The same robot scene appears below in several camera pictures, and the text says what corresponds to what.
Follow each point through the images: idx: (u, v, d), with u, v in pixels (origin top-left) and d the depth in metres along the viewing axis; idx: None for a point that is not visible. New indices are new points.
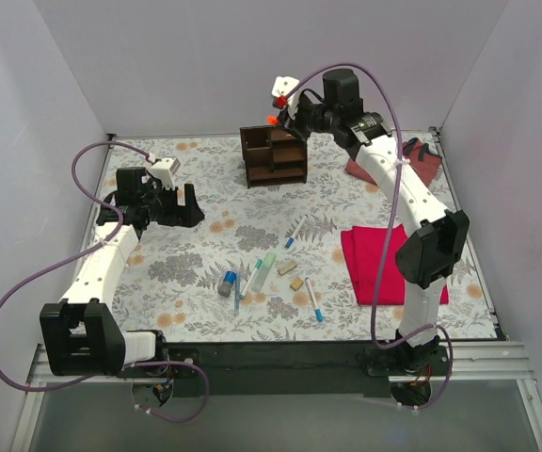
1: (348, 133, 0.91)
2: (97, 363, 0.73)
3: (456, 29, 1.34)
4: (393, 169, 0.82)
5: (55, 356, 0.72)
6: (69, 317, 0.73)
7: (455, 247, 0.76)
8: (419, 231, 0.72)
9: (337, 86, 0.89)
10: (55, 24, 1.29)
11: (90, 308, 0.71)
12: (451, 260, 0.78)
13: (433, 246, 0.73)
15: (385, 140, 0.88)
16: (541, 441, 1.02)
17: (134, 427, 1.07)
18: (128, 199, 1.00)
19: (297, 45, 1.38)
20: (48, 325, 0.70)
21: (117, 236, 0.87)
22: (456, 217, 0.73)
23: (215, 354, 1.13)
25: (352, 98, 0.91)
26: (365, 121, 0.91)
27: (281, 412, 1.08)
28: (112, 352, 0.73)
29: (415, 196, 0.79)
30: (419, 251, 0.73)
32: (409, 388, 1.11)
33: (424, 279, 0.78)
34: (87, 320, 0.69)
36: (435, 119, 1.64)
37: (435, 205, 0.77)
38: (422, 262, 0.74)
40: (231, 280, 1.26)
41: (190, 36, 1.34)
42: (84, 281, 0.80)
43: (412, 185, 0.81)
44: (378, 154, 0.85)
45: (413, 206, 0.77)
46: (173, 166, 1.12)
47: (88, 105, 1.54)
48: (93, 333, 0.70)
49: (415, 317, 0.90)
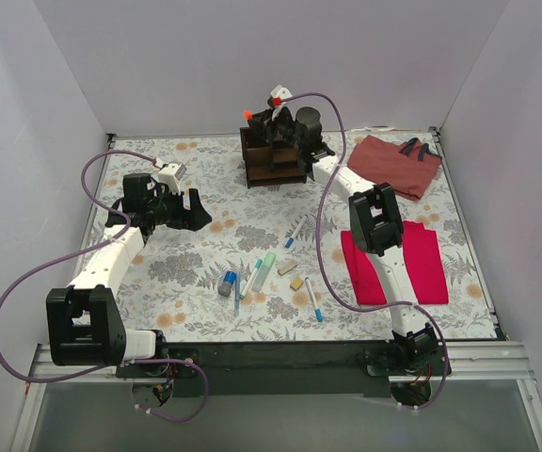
1: (305, 163, 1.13)
2: (97, 352, 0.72)
3: (457, 28, 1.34)
4: (331, 169, 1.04)
5: (57, 344, 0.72)
6: (72, 303, 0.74)
7: (391, 212, 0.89)
8: (350, 200, 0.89)
9: (306, 130, 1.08)
10: (55, 24, 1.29)
11: (98, 291, 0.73)
12: (395, 229, 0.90)
13: (367, 209, 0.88)
15: (329, 158, 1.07)
16: (541, 441, 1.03)
17: (134, 427, 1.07)
18: (134, 205, 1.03)
19: (297, 45, 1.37)
20: (53, 308, 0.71)
21: (124, 235, 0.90)
22: (383, 185, 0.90)
23: (215, 354, 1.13)
25: (314, 138, 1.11)
26: (317, 153, 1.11)
27: (282, 412, 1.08)
28: (114, 340, 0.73)
29: (350, 180, 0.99)
30: (358, 217, 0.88)
32: (409, 388, 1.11)
33: (377, 248, 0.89)
34: (92, 301, 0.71)
36: (435, 119, 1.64)
37: (366, 184, 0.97)
38: (365, 227, 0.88)
40: (231, 280, 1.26)
41: (190, 36, 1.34)
42: (91, 270, 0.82)
43: (348, 175, 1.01)
44: (326, 165, 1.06)
45: (351, 187, 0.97)
46: (178, 172, 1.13)
47: (88, 105, 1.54)
48: (98, 316, 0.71)
49: (390, 295, 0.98)
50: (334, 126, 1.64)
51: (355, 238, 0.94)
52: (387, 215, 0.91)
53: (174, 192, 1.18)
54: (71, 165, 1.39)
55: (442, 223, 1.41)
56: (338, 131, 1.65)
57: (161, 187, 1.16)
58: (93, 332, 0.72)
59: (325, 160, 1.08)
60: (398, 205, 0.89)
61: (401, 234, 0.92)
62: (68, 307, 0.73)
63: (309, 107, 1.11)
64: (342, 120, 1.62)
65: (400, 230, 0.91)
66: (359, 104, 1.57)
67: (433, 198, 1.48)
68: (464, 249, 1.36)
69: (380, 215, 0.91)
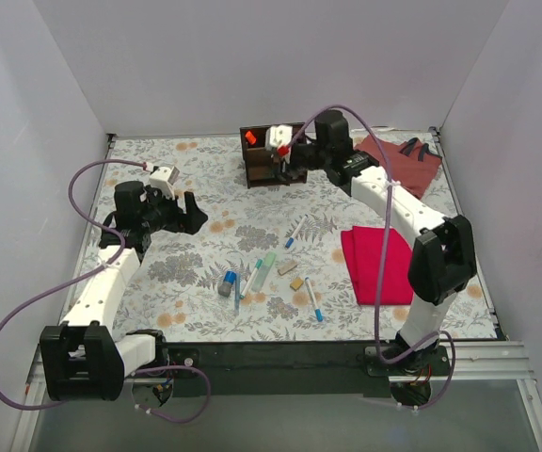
1: (339, 173, 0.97)
2: (97, 387, 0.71)
3: (456, 28, 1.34)
4: (385, 190, 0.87)
5: (54, 379, 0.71)
6: (69, 338, 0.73)
7: (466, 254, 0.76)
8: (418, 238, 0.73)
9: (328, 129, 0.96)
10: (55, 24, 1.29)
11: (93, 329, 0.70)
12: (467, 271, 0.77)
13: (439, 252, 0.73)
15: (373, 170, 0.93)
16: (541, 441, 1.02)
17: (134, 427, 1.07)
18: (126, 219, 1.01)
19: (297, 45, 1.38)
20: (47, 346, 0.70)
21: (119, 259, 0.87)
22: (456, 221, 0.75)
23: (215, 354, 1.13)
25: (343, 138, 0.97)
26: (355, 159, 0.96)
27: (281, 412, 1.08)
28: (114, 375, 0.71)
29: (410, 209, 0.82)
30: (427, 260, 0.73)
32: (409, 388, 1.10)
33: (442, 294, 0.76)
34: (86, 345, 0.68)
36: (435, 119, 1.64)
37: (432, 213, 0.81)
38: (436, 271, 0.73)
40: (231, 280, 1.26)
41: (190, 36, 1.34)
42: (85, 303, 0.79)
43: (406, 201, 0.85)
44: (371, 181, 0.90)
45: (411, 218, 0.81)
46: (169, 176, 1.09)
47: (88, 106, 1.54)
48: (94, 357, 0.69)
49: (422, 326, 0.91)
50: None
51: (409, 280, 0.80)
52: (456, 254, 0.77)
53: (167, 196, 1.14)
54: (71, 165, 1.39)
55: None
56: None
57: (154, 192, 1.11)
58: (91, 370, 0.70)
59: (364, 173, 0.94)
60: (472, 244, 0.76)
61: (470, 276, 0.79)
62: (62, 343, 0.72)
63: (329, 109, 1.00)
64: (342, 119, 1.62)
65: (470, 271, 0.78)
66: (359, 104, 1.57)
67: (433, 198, 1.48)
68: None
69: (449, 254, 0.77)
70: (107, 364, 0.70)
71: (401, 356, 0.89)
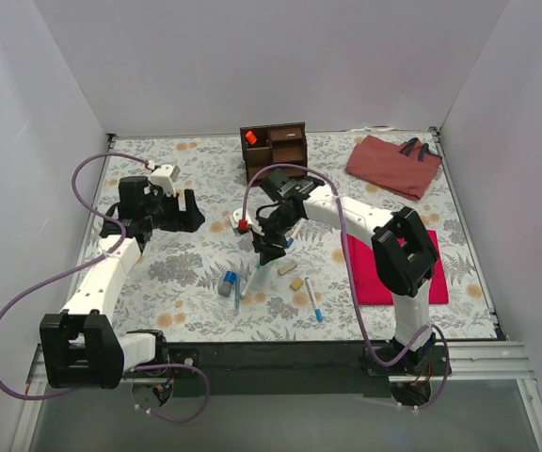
1: (293, 202, 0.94)
2: (97, 376, 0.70)
3: (457, 28, 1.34)
4: (334, 203, 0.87)
5: (54, 367, 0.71)
6: (68, 327, 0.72)
7: (422, 239, 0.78)
8: (373, 239, 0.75)
9: (267, 183, 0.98)
10: (55, 24, 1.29)
11: (91, 318, 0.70)
12: (430, 258, 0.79)
13: (396, 246, 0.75)
15: (321, 190, 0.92)
16: (541, 441, 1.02)
17: (134, 427, 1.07)
18: (130, 211, 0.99)
19: (297, 45, 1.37)
20: (46, 334, 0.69)
21: (119, 249, 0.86)
22: (401, 212, 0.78)
23: (215, 354, 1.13)
25: (283, 181, 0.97)
26: (302, 185, 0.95)
27: (281, 412, 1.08)
28: (114, 363, 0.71)
29: (361, 214, 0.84)
30: (387, 256, 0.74)
32: (409, 388, 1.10)
33: (414, 284, 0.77)
34: (86, 332, 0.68)
36: (435, 119, 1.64)
37: (381, 212, 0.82)
38: (399, 265, 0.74)
40: (231, 280, 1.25)
41: (190, 36, 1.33)
42: (85, 292, 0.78)
43: (355, 208, 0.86)
44: (320, 199, 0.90)
45: (363, 222, 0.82)
46: (173, 173, 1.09)
47: (88, 105, 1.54)
48: (94, 345, 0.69)
49: (408, 322, 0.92)
50: (334, 127, 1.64)
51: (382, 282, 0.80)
52: (414, 245, 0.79)
53: (168, 192, 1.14)
54: (71, 165, 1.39)
55: (442, 223, 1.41)
56: (338, 131, 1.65)
57: (156, 189, 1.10)
58: (90, 359, 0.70)
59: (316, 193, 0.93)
60: (425, 231, 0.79)
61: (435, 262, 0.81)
62: (62, 331, 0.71)
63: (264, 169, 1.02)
64: (342, 119, 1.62)
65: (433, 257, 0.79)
66: (359, 104, 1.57)
67: (433, 198, 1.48)
68: (464, 249, 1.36)
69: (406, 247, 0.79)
70: (107, 353, 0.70)
71: (401, 353, 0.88)
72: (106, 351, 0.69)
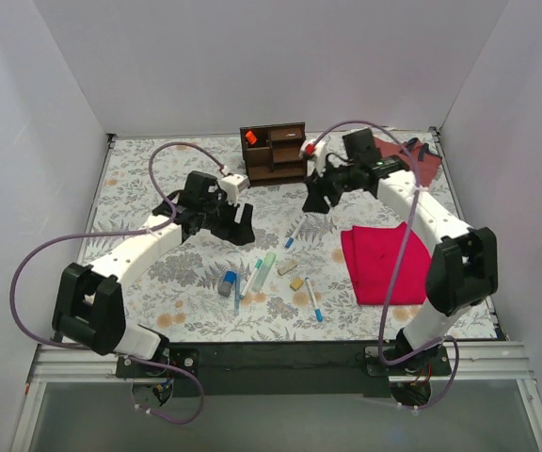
1: (368, 175, 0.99)
2: (87, 339, 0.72)
3: (457, 27, 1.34)
4: (411, 195, 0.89)
5: (58, 311, 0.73)
6: (86, 281, 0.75)
7: (487, 270, 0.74)
8: (438, 248, 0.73)
9: (354, 138, 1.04)
10: (55, 24, 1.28)
11: (107, 283, 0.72)
12: (488, 287, 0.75)
13: (459, 265, 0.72)
15: (402, 175, 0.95)
16: (541, 442, 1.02)
17: (134, 427, 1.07)
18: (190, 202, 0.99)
19: (297, 45, 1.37)
20: (65, 280, 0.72)
21: (161, 230, 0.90)
22: (479, 232, 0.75)
23: (215, 354, 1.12)
25: (369, 145, 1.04)
26: (386, 162, 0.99)
27: (282, 412, 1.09)
28: (105, 335, 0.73)
29: (435, 217, 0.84)
30: (443, 267, 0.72)
32: (409, 388, 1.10)
33: (456, 307, 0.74)
34: (98, 293, 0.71)
36: (435, 119, 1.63)
37: (456, 222, 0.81)
38: (452, 281, 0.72)
40: (231, 280, 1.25)
41: (190, 35, 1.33)
42: (114, 256, 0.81)
43: (430, 207, 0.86)
44: (397, 185, 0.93)
45: (434, 225, 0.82)
46: (241, 183, 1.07)
47: (88, 105, 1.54)
48: (99, 309, 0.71)
49: (428, 330, 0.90)
50: (334, 127, 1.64)
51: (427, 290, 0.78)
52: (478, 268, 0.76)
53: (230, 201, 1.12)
54: (71, 165, 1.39)
55: None
56: (338, 131, 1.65)
57: (220, 194, 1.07)
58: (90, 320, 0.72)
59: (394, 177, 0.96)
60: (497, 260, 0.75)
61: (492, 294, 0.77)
62: (82, 282, 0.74)
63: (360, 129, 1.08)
64: (342, 119, 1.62)
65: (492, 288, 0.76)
66: (359, 104, 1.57)
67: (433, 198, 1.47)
68: None
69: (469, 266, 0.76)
70: (106, 322, 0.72)
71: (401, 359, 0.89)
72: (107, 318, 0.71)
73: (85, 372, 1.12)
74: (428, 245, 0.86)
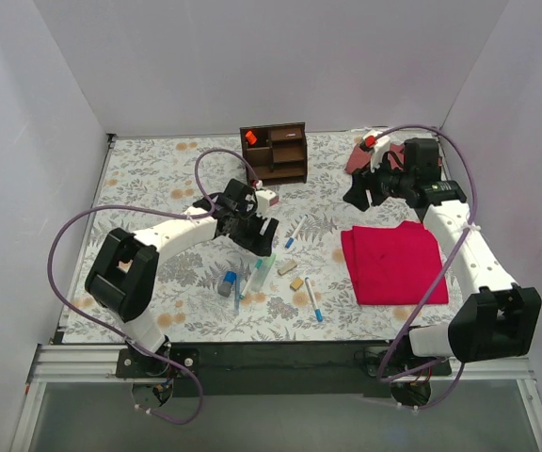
1: (419, 196, 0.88)
2: (116, 301, 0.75)
3: (457, 28, 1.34)
4: (459, 230, 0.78)
5: (92, 271, 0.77)
6: (126, 249, 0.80)
7: (522, 332, 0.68)
8: (473, 298, 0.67)
9: (416, 149, 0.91)
10: (55, 24, 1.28)
11: (148, 249, 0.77)
12: (516, 348, 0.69)
13: (491, 322, 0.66)
15: (454, 205, 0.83)
16: (541, 442, 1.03)
17: (134, 427, 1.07)
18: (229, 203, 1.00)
19: (297, 45, 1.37)
20: (109, 241, 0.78)
21: (199, 219, 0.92)
22: (523, 290, 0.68)
23: (215, 354, 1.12)
25: (430, 162, 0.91)
26: (441, 185, 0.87)
27: (282, 412, 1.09)
28: (134, 301, 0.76)
29: (478, 262, 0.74)
30: (475, 319, 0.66)
32: (408, 388, 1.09)
33: (476, 359, 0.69)
34: (138, 255, 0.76)
36: (435, 119, 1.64)
37: (502, 275, 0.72)
38: (479, 332, 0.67)
40: (231, 280, 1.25)
41: (190, 36, 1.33)
42: (154, 231, 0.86)
43: (477, 250, 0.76)
44: (446, 215, 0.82)
45: (474, 271, 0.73)
46: (272, 199, 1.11)
47: (88, 105, 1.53)
48: (135, 270, 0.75)
49: (433, 345, 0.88)
50: (334, 127, 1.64)
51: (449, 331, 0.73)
52: (511, 328, 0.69)
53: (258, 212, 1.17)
54: (72, 165, 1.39)
55: None
56: (338, 131, 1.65)
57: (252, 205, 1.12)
58: (124, 282, 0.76)
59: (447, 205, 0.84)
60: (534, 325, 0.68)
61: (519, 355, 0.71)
62: (121, 249, 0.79)
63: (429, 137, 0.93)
64: (342, 119, 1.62)
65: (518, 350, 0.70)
66: (359, 104, 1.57)
67: None
68: None
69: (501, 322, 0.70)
70: (138, 284, 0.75)
71: (404, 372, 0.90)
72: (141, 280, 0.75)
73: (86, 372, 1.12)
74: (464, 290, 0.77)
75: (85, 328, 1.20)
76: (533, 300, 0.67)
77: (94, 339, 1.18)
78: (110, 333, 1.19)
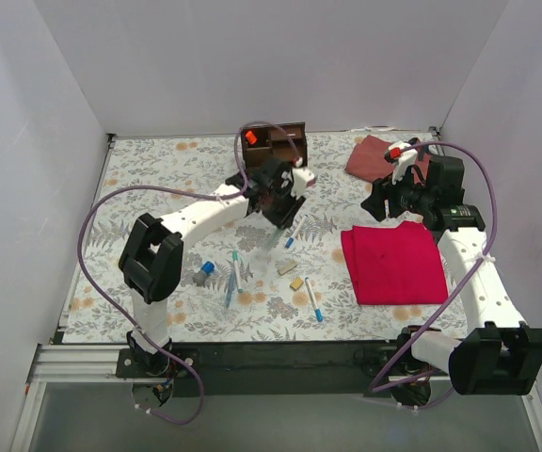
1: (436, 217, 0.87)
2: (145, 283, 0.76)
3: (457, 28, 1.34)
4: (472, 259, 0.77)
5: (126, 252, 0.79)
6: (154, 232, 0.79)
7: (522, 373, 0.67)
8: (477, 331, 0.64)
9: (439, 169, 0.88)
10: (55, 24, 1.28)
11: (172, 236, 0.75)
12: (514, 385, 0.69)
13: (494, 360, 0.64)
15: (469, 231, 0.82)
16: (541, 441, 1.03)
17: (133, 427, 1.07)
18: (269, 182, 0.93)
19: (297, 45, 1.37)
20: (138, 226, 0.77)
21: (231, 201, 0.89)
22: (530, 331, 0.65)
23: (215, 354, 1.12)
25: (454, 185, 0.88)
26: (459, 209, 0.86)
27: (281, 411, 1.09)
28: (160, 285, 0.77)
29: (487, 294, 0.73)
30: (476, 358, 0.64)
32: (408, 387, 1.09)
33: (472, 391, 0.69)
34: (161, 245, 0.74)
36: (435, 119, 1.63)
37: (509, 311, 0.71)
38: (479, 371, 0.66)
40: (207, 270, 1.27)
41: (189, 36, 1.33)
42: (182, 215, 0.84)
43: (487, 282, 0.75)
44: (461, 241, 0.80)
45: (483, 304, 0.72)
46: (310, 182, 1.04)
47: (88, 106, 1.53)
48: (159, 257, 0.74)
49: (433, 353, 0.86)
50: (334, 127, 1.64)
51: (450, 357, 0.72)
52: (513, 363, 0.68)
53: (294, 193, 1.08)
54: (72, 165, 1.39)
55: None
56: (338, 131, 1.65)
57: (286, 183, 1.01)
58: (150, 268, 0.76)
59: (462, 230, 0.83)
60: (538, 366, 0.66)
61: (518, 391, 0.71)
62: (151, 233, 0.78)
63: (457, 159, 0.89)
64: (342, 119, 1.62)
65: (518, 387, 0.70)
66: (359, 104, 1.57)
67: None
68: None
69: (504, 356, 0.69)
70: (165, 271, 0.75)
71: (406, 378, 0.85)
72: (166, 267, 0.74)
73: (86, 372, 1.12)
74: (470, 317, 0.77)
75: (85, 328, 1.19)
76: (539, 342, 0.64)
77: (94, 339, 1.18)
78: (110, 333, 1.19)
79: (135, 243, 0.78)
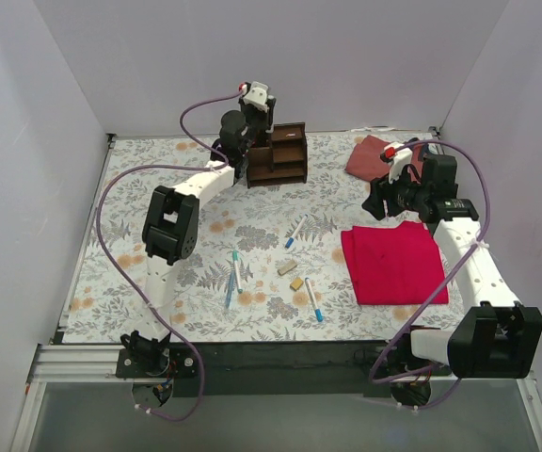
1: (431, 212, 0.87)
2: (170, 246, 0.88)
3: (458, 28, 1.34)
4: (467, 246, 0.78)
5: (148, 223, 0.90)
6: (168, 201, 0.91)
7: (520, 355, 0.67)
8: (473, 311, 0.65)
9: (434, 166, 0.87)
10: (55, 24, 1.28)
11: (188, 200, 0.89)
12: (513, 368, 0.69)
13: (490, 339, 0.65)
15: (464, 220, 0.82)
16: (541, 441, 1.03)
17: (134, 427, 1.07)
18: (232, 153, 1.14)
19: (297, 45, 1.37)
20: (155, 198, 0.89)
21: (221, 170, 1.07)
22: (525, 311, 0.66)
23: (215, 354, 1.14)
25: (447, 180, 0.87)
26: (454, 202, 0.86)
27: (281, 411, 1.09)
28: (184, 244, 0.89)
29: (483, 276, 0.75)
30: (471, 336, 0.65)
32: (408, 387, 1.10)
33: (470, 373, 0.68)
34: (183, 206, 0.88)
36: (435, 119, 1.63)
37: (503, 292, 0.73)
38: (474, 350, 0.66)
40: None
41: (189, 36, 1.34)
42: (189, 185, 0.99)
43: (482, 266, 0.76)
44: (456, 230, 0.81)
45: (478, 286, 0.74)
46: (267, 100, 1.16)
47: (88, 106, 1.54)
48: (183, 217, 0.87)
49: (434, 348, 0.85)
50: (334, 127, 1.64)
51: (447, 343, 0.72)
52: (511, 347, 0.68)
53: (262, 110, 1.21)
54: (72, 165, 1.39)
55: None
56: (338, 131, 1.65)
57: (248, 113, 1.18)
58: (174, 230, 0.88)
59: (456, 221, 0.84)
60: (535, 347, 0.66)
61: (517, 376, 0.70)
62: (167, 201, 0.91)
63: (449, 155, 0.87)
64: (342, 119, 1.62)
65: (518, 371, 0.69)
66: (359, 104, 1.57)
67: None
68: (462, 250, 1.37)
69: (502, 340, 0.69)
70: (187, 227, 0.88)
71: (406, 373, 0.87)
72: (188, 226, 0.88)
73: (86, 372, 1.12)
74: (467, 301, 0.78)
75: (85, 328, 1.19)
76: (534, 320, 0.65)
77: (94, 339, 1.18)
78: (110, 333, 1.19)
79: (153, 214, 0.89)
